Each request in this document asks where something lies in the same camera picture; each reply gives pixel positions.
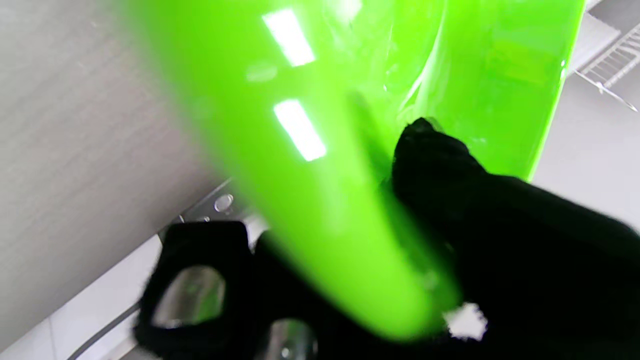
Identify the bright green plastic bowl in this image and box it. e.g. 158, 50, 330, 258
120, 0, 586, 342

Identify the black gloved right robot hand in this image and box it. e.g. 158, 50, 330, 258
134, 117, 640, 360

